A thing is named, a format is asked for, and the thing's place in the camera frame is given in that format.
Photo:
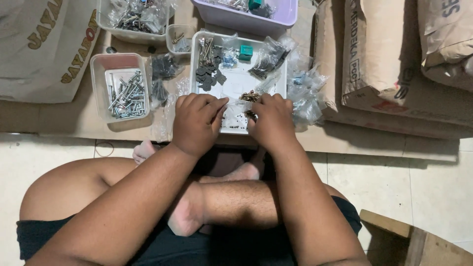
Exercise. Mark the person's left hand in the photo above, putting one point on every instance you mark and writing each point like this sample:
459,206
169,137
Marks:
194,125

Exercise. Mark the person's right hand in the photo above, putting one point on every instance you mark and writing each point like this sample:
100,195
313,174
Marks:
275,123

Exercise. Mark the small clear plastic bag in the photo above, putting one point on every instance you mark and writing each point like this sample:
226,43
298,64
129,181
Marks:
236,111

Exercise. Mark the pile of brass screws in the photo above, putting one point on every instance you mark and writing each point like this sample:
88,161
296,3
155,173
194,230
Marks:
250,96

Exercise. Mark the heap of clear filled bags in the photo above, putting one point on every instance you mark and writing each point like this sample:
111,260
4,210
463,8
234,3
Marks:
306,92

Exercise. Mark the bag of dark grey parts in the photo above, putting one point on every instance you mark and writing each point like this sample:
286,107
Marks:
164,66
159,92

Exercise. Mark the pile of black flat plates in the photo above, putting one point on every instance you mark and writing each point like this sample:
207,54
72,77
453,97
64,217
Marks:
207,75

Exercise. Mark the white plastic tray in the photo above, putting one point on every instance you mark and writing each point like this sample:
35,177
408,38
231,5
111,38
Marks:
240,79

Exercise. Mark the clear bag of black parts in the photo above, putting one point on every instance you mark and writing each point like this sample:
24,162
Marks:
268,59

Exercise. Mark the pile of silver bolts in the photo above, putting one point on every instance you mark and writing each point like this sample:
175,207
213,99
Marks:
127,96

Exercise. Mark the bundle of long steel screws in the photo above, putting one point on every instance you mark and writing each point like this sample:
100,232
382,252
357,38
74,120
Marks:
205,51

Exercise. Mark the clear bag of blue parts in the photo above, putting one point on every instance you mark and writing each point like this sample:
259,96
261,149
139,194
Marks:
229,59

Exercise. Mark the teal small box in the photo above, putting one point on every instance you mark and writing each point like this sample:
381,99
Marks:
255,3
245,52

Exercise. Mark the small clear plastic cup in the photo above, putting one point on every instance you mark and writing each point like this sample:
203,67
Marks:
181,40

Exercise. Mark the small black round cap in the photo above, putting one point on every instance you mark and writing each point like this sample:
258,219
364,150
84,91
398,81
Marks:
152,49
111,50

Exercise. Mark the person's right leg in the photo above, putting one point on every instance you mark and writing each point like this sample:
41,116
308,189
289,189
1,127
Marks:
236,203

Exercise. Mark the person's leg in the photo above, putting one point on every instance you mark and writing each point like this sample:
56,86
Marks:
70,184
236,203

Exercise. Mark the brown paper cement sack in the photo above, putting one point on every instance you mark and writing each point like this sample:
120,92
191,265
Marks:
388,127
380,51
445,37
327,51

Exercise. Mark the thin rubber band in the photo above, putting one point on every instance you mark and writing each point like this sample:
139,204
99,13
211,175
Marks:
96,149

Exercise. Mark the clear container with pink rim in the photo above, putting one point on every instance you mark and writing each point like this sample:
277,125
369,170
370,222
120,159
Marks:
98,88

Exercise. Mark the lavender plastic tub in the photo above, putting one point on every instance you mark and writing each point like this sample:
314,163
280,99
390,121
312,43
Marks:
244,18

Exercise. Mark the large clear container of bags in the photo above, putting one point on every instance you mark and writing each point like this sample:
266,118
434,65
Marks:
136,18

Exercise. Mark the person's black shorts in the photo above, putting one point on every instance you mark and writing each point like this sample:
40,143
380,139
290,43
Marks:
221,247

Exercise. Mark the person's left leg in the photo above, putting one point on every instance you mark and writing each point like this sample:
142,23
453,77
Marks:
70,184

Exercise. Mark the brown cardboard sheet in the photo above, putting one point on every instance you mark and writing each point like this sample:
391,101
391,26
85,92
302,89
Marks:
55,118

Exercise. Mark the white woven sack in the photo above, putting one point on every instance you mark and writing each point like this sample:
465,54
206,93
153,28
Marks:
40,51

